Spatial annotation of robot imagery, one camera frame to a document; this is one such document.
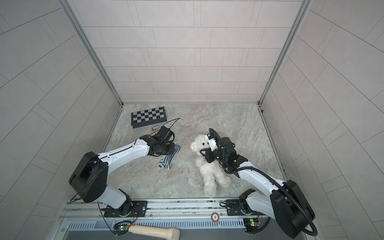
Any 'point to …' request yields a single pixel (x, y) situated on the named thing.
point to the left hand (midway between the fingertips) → (177, 148)
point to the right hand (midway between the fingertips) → (201, 152)
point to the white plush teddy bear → (211, 173)
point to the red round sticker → (215, 217)
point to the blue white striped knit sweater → (166, 160)
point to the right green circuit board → (251, 224)
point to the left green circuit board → (122, 230)
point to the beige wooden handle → (172, 233)
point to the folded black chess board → (148, 117)
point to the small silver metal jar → (155, 128)
